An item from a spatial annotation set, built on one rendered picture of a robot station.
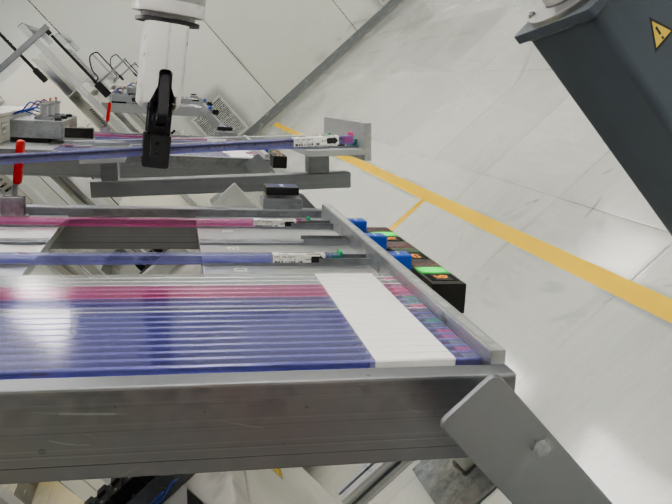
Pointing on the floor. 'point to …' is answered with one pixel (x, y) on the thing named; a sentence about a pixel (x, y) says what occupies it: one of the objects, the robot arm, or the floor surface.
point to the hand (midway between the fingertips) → (155, 149)
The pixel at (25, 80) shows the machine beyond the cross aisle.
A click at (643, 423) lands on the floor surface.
